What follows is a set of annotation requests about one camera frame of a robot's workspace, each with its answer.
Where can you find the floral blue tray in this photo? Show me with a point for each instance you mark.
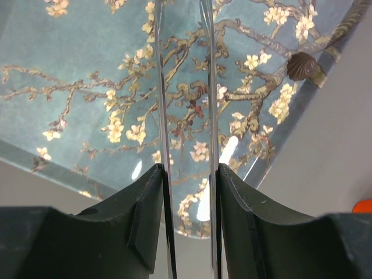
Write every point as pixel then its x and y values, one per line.
pixel 79 99

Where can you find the orange chocolate box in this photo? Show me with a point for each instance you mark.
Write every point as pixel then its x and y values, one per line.
pixel 364 206

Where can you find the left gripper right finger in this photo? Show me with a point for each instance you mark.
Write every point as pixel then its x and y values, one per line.
pixel 265 239

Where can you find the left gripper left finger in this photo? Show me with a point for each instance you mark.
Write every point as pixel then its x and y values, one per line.
pixel 116 238

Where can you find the metal tongs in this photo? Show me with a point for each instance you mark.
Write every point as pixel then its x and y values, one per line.
pixel 214 192

